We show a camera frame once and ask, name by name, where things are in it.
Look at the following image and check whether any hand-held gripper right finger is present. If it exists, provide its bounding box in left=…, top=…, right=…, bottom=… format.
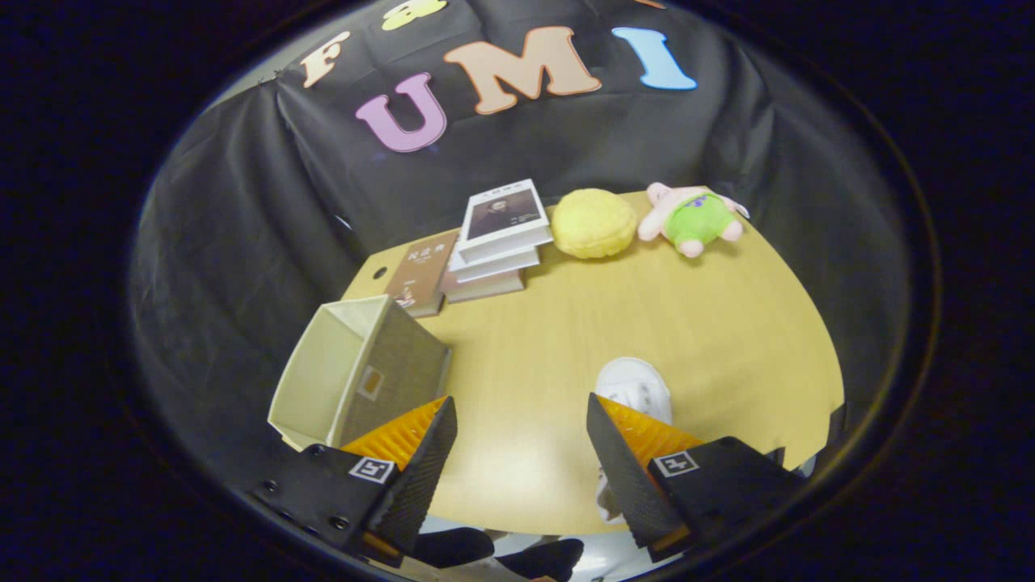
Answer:
left=586, top=393, right=808, bottom=563

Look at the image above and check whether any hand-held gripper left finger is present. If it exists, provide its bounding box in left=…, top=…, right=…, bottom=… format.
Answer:
left=249, top=396, right=458, bottom=567

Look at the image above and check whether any white shoe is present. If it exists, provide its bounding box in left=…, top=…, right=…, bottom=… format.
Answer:
left=594, top=357, right=674, bottom=525

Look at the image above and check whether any grey fabric storage box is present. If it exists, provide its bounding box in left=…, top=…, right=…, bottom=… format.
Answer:
left=267, top=295, right=454, bottom=452

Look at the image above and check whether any thick brown-edged book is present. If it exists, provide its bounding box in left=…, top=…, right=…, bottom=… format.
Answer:
left=441, top=267, right=526, bottom=305

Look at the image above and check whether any brown book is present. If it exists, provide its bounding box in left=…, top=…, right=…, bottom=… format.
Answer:
left=384, top=233, right=460, bottom=318

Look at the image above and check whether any thin white book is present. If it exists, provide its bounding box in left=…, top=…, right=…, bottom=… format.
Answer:
left=447, top=238, right=541, bottom=284

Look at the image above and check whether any yellow plush toy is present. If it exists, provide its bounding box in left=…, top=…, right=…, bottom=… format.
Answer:
left=550, top=188, right=639, bottom=259

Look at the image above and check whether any pink and green plush toy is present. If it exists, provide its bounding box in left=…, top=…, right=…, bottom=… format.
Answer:
left=637, top=182, right=751, bottom=259

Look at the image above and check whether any white book with portrait cover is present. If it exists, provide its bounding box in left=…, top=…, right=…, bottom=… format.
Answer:
left=458, top=179, right=555, bottom=265

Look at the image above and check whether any black backdrop cloth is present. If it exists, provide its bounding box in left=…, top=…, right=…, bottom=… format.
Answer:
left=129, top=0, right=915, bottom=502

